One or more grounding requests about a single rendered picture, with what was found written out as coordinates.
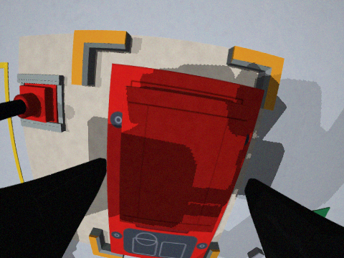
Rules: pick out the yellow rectangular frame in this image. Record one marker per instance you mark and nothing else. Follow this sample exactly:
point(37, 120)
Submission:
point(11, 131)

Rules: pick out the green flat square mat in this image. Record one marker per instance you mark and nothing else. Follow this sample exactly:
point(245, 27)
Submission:
point(322, 212)

